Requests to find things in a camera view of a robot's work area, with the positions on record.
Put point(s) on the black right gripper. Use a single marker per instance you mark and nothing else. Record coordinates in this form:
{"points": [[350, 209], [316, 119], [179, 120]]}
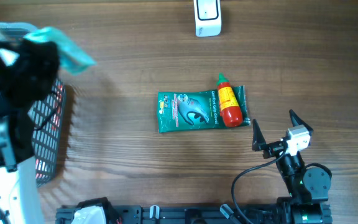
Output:
{"points": [[258, 143]]}

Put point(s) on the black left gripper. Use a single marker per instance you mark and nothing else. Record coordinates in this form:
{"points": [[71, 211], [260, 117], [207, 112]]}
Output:
{"points": [[33, 50]]}

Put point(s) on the white teal wipes packet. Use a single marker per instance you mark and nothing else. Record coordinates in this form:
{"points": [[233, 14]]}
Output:
{"points": [[72, 58]]}

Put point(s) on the red sauce bottle green cap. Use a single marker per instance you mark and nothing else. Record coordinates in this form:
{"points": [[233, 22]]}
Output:
{"points": [[228, 104]]}

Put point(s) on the green 3M gloves packet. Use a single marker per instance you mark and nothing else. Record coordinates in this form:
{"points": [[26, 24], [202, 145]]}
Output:
{"points": [[188, 111]]}

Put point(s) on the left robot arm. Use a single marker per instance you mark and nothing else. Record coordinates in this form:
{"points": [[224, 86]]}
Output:
{"points": [[19, 198]]}

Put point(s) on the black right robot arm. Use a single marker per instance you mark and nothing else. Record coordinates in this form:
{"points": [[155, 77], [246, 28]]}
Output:
{"points": [[306, 184]]}

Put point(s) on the white barcode scanner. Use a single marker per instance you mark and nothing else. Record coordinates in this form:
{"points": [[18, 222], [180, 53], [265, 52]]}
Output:
{"points": [[208, 18]]}

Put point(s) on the grey black plastic basket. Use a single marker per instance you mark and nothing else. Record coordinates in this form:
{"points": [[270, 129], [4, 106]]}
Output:
{"points": [[46, 114]]}

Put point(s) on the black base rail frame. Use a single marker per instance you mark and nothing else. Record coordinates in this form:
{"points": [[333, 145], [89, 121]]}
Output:
{"points": [[280, 212]]}

